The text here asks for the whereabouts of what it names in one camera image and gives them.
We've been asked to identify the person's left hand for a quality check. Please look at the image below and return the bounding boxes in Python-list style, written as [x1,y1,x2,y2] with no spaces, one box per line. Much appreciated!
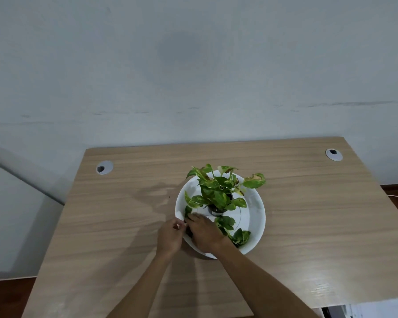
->
[157,217,188,259]

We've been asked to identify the person's right hand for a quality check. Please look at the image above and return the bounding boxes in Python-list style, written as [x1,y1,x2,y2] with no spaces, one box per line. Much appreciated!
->
[184,213,235,255]

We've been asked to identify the green variegated pothos plant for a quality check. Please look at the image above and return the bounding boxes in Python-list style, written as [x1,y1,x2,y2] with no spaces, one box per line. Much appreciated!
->
[184,164,267,247]

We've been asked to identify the person's left forearm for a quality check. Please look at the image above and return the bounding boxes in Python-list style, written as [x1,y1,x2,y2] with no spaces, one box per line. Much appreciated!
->
[105,251,177,318]

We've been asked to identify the person's right forearm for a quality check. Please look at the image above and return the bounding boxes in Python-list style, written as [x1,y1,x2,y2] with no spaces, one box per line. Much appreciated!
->
[214,240,316,318]

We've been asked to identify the white round bowl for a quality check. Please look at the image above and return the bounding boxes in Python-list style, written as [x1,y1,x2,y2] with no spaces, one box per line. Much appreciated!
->
[175,173,267,260]

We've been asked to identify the grey round cable grommet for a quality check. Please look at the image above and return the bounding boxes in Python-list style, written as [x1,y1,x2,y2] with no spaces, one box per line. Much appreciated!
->
[96,160,114,176]
[325,148,344,163]

